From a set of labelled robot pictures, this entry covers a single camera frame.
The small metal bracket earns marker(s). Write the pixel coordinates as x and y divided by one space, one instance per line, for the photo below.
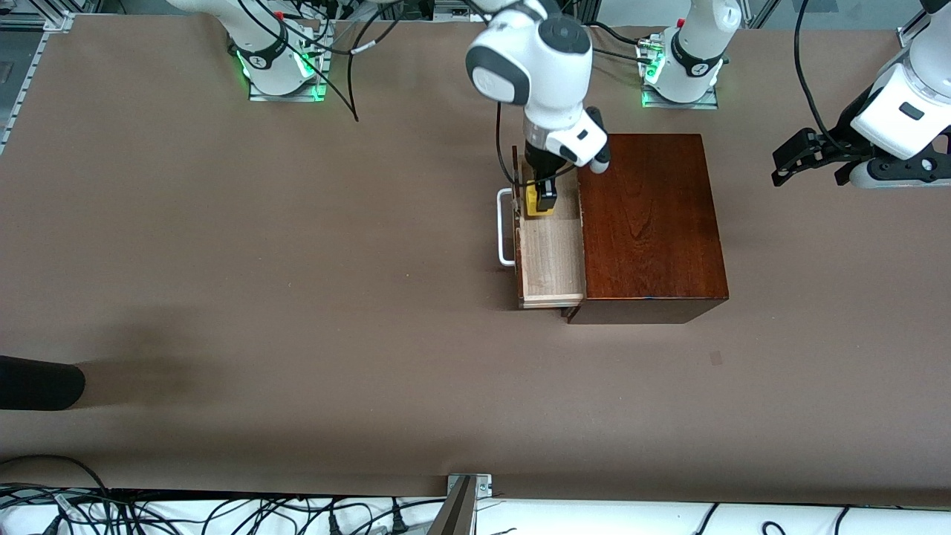
483 487

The aluminium frame rail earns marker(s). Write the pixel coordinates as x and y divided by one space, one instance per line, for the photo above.
33 74

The black foam cylinder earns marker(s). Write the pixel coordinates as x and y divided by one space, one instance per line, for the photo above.
37 383

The brown table cover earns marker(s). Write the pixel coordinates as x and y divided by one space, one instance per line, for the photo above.
297 260

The yellow block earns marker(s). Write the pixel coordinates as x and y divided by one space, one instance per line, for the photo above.
532 206

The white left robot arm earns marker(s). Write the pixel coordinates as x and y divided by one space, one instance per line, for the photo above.
910 96

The dark brown wooden cabinet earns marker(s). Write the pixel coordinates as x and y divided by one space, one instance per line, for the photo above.
654 223

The grey slanted post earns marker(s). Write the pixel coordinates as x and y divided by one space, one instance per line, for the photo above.
455 516

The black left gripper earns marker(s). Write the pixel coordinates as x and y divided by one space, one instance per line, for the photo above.
842 134

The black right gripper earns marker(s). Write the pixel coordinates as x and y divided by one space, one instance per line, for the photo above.
538 165

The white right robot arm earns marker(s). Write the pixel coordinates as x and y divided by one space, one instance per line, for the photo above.
535 67

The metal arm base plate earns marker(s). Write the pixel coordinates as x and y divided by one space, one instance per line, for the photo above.
680 105
286 96

